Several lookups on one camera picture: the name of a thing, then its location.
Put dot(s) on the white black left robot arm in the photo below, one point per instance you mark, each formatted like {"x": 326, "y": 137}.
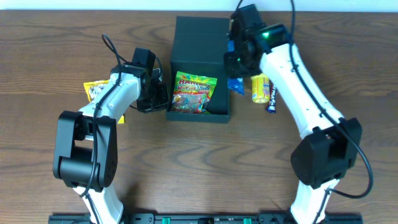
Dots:
{"x": 86, "y": 143}

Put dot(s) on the blue Oreo cookie pack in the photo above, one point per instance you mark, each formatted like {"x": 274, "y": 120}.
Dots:
{"x": 235, "y": 84}

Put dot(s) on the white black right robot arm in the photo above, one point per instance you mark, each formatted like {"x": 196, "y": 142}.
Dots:
{"x": 329, "y": 144}

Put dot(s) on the green Haribo worms bag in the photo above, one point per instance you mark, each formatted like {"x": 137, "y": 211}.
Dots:
{"x": 192, "y": 93}

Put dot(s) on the blue Dairy Milk bar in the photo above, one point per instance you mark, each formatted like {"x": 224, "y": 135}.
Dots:
{"x": 271, "y": 108}

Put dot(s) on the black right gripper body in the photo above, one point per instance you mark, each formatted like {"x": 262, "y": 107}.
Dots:
{"x": 232, "y": 66}

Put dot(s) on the yellow Mentos bottle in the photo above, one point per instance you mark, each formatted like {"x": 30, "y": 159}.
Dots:
{"x": 260, "y": 89}

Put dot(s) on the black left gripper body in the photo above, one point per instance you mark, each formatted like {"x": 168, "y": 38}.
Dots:
{"x": 158, "y": 98}

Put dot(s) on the dark green gift box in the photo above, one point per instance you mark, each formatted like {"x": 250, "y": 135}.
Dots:
{"x": 198, "y": 49}

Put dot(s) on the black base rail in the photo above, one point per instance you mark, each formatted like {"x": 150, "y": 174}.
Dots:
{"x": 262, "y": 218}

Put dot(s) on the yellow Hacks candy bag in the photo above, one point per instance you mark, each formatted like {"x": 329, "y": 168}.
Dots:
{"x": 93, "y": 90}

